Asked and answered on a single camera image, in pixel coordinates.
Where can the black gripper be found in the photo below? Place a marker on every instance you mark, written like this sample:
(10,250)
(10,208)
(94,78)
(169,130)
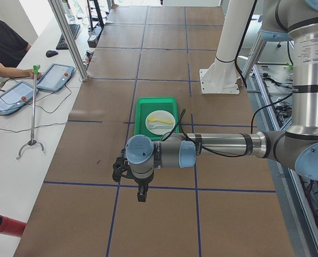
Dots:
(143,182)

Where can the yellow plastic spoon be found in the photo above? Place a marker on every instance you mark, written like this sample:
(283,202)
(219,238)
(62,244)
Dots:
(154,119)

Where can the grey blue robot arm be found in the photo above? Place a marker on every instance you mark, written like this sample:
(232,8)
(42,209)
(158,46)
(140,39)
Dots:
(295,148)

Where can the white plastic spoon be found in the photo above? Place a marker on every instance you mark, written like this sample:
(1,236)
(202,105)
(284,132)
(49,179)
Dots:
(150,126)

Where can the white round plate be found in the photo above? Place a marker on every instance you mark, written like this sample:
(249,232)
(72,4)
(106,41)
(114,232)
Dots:
(162,114)

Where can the green plastic tray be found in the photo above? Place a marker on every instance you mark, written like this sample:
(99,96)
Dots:
(146,105)

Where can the far blue teach pendant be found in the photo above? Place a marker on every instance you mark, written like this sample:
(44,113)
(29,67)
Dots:
(55,77)

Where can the blue teach pendant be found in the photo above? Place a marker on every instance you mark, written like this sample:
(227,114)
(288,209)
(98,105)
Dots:
(15,97)
(55,77)

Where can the red cylinder tube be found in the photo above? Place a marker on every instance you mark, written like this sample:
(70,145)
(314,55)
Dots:
(11,227)

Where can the near blue teach pendant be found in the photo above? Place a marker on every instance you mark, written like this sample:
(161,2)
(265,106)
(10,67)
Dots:
(15,97)

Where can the black power strip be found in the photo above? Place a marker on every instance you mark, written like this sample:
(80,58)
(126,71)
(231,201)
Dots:
(94,35)

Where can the metal reacher grabber tool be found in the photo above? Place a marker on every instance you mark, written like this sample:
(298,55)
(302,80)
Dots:
(32,140)

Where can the black computer mouse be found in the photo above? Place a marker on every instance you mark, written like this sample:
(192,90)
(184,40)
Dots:
(51,53)

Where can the person in black shirt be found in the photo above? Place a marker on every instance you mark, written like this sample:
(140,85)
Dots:
(13,49)

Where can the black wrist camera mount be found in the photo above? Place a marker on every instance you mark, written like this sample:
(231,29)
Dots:
(121,168)

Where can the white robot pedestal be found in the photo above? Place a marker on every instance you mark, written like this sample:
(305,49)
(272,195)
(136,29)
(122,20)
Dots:
(221,77)

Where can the aluminium frame post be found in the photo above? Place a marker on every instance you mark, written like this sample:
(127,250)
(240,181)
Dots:
(58,11)

